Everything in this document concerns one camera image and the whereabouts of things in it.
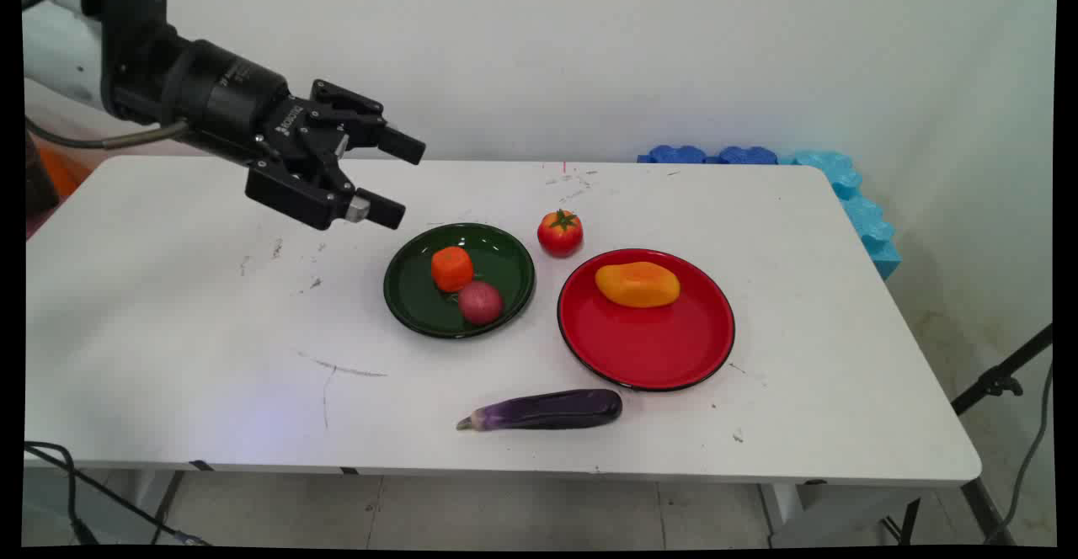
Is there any grey table leg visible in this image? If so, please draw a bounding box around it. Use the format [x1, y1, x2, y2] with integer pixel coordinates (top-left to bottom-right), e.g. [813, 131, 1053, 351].
[758, 482, 923, 548]
[150, 470, 187, 546]

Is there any black tripod stand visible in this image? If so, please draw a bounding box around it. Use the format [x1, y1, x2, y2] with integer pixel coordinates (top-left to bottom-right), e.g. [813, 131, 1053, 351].
[950, 323, 1056, 417]

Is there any orange toy carrot piece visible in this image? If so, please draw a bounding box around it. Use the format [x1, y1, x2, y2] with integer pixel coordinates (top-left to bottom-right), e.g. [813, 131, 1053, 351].
[430, 246, 475, 294]

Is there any light blue foam mat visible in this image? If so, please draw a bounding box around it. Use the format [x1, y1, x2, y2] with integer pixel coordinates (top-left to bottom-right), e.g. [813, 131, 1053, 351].
[779, 150, 903, 281]

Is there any orange object behind table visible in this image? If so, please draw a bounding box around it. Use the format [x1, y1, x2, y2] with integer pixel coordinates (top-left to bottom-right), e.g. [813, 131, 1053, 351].
[34, 142, 90, 200]

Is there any dark green round plate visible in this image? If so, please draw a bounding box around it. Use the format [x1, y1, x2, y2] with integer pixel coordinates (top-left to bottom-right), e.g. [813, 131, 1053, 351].
[382, 222, 536, 340]

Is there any pink round toy vegetable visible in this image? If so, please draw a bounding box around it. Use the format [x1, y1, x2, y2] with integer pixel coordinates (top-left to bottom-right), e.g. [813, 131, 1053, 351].
[458, 280, 504, 326]

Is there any red round plate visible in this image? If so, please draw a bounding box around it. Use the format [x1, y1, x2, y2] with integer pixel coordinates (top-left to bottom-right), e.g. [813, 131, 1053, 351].
[557, 248, 736, 393]

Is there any black robot wrist cable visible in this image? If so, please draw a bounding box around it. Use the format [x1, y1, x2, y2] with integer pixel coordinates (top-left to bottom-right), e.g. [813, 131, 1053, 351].
[24, 114, 191, 151]

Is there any purple toy eggplant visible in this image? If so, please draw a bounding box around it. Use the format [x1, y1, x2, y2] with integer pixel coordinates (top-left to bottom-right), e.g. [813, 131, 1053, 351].
[456, 388, 624, 433]

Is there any yellow orange toy mango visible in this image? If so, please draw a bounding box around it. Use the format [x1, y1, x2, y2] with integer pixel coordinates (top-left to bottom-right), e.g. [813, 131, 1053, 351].
[595, 261, 681, 309]

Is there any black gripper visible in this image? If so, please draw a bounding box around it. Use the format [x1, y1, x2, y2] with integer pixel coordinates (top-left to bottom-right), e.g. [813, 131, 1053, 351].
[158, 37, 427, 232]

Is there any black cable under table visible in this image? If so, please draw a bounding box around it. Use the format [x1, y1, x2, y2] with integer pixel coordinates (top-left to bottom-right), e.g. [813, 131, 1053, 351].
[24, 440, 213, 546]

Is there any black metal floor strut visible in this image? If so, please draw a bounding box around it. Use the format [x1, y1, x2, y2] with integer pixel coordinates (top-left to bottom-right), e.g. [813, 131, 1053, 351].
[960, 478, 1018, 546]

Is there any thin grey hanging cable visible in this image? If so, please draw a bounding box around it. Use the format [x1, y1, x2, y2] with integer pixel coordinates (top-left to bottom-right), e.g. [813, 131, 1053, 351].
[981, 361, 1056, 546]

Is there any red toy tomato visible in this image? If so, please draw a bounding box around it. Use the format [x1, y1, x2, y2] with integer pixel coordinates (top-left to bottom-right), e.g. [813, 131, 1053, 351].
[537, 209, 584, 258]

